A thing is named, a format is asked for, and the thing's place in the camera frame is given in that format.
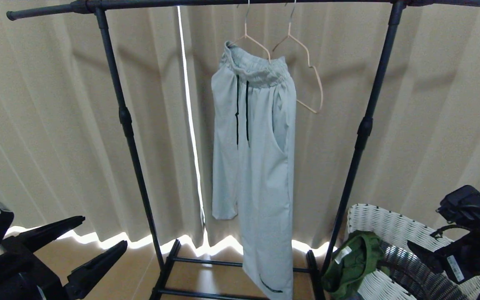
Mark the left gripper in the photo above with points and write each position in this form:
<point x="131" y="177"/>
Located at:
<point x="11" y="279"/>

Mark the pale grey shorts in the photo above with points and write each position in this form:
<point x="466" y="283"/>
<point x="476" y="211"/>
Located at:
<point x="261" y="187"/>

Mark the black clothes rack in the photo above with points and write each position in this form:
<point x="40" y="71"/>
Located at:
<point x="125" y="118"/>

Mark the green garment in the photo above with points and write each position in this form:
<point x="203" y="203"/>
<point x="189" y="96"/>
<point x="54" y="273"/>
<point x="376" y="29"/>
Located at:
<point x="352" y="266"/>

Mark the white laundry basket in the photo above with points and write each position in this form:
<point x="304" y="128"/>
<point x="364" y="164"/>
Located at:
<point x="373" y="216"/>

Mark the pink clothes hanger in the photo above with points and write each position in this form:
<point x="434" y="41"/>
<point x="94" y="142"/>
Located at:
<point x="245" y="29"/>
<point x="289" y="29"/>

